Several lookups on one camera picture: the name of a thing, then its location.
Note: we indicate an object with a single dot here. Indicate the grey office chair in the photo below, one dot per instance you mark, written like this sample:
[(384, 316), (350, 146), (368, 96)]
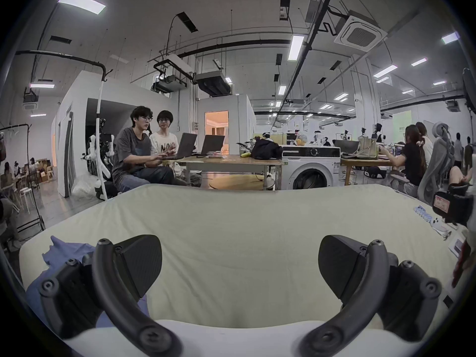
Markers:
[(437, 162)]

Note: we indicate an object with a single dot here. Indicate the blue garment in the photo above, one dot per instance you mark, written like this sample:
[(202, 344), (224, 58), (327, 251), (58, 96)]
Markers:
[(61, 253)]

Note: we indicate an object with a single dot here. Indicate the small white device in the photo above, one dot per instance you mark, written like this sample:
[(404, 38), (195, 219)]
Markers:
[(440, 227)]

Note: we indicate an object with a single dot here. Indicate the clear plastic bag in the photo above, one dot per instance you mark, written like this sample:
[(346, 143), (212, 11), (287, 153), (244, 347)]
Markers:
[(84, 187)]

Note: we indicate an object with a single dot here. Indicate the black device with red label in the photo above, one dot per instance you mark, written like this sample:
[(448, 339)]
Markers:
[(455, 206)]

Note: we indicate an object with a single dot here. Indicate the white washing machine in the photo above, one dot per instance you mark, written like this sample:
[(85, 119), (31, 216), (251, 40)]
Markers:
[(312, 169)]

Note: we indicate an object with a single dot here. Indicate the bed with pale green sheet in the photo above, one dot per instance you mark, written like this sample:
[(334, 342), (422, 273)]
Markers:
[(238, 229)]

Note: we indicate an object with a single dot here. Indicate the white stool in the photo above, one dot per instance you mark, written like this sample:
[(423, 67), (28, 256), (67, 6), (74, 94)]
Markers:
[(25, 197)]

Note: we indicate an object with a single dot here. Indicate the group of people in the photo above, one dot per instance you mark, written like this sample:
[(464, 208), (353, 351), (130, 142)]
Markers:
[(26, 167)]

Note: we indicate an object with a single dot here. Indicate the wooden table with bag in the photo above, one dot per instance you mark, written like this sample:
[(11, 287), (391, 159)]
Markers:
[(362, 154)]

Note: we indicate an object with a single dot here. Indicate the blue patterned card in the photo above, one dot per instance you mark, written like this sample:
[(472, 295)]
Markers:
[(423, 213)]

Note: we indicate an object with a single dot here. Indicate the white robot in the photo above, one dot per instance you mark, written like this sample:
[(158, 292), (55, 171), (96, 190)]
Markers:
[(100, 154)]

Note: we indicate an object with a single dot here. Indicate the white card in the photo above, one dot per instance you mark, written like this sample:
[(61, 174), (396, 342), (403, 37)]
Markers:
[(456, 247)]

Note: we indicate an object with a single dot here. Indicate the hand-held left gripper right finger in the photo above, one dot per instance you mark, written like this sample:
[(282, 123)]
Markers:
[(368, 285)]

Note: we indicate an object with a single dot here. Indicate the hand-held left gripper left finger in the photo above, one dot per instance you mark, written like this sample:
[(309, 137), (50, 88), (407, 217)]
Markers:
[(111, 285)]

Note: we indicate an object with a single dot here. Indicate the wooden table with laptops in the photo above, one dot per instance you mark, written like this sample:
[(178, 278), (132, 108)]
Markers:
[(230, 160)]

